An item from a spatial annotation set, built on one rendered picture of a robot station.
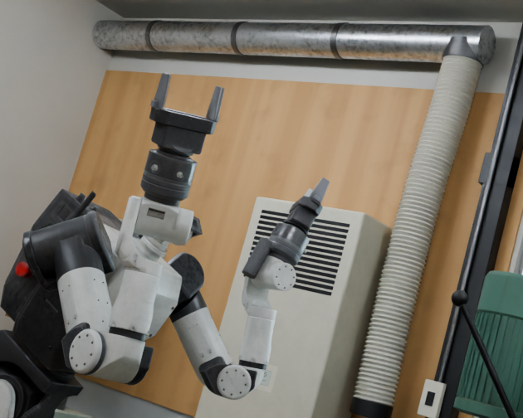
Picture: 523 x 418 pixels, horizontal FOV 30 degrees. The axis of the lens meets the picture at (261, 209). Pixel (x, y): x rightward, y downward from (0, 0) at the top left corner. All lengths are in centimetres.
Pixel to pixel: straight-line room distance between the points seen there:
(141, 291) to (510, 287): 81
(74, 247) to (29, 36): 308
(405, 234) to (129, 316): 207
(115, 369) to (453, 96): 232
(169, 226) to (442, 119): 214
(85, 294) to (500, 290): 87
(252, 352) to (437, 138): 169
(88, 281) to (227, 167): 265
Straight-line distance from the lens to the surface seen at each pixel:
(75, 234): 187
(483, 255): 359
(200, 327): 224
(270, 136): 432
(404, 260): 360
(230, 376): 221
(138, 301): 170
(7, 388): 212
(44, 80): 493
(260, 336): 224
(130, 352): 170
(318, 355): 357
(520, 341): 209
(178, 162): 169
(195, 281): 225
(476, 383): 209
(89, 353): 170
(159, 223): 172
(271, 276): 221
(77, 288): 180
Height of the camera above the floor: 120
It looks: 8 degrees up
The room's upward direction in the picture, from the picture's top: 16 degrees clockwise
